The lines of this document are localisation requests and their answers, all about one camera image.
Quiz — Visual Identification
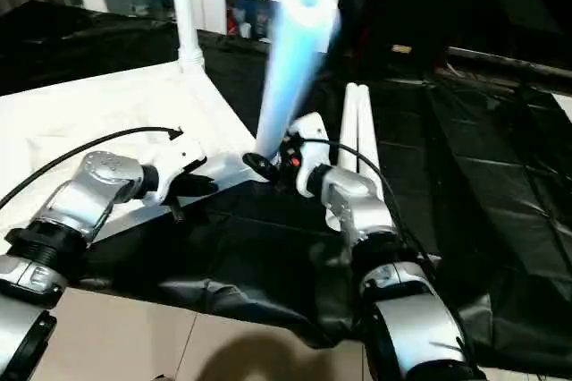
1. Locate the white plastic table leg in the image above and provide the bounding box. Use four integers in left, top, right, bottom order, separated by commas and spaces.
324, 82, 362, 233
253, 0, 343, 163
357, 83, 384, 203
168, 0, 206, 76

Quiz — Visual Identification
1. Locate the white plastic table top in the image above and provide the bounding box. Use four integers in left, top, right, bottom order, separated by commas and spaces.
0, 61, 272, 250

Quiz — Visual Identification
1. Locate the black plastic mat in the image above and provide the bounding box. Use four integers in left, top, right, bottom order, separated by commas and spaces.
0, 0, 572, 376

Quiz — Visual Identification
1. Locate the black flat screen television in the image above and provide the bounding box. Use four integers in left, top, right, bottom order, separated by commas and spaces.
440, 0, 572, 85

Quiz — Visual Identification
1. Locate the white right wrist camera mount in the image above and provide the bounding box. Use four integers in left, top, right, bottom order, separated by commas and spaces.
285, 112, 332, 199

